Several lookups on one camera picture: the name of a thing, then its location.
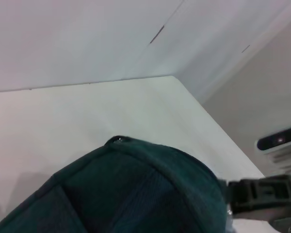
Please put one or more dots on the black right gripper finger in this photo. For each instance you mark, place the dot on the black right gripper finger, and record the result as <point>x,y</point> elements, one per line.
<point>242,196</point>

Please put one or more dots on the dark teal zip bag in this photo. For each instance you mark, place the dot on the dark teal zip bag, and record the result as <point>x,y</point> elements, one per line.
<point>135,189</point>

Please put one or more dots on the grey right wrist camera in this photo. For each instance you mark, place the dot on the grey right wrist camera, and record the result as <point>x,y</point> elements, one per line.
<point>279,140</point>

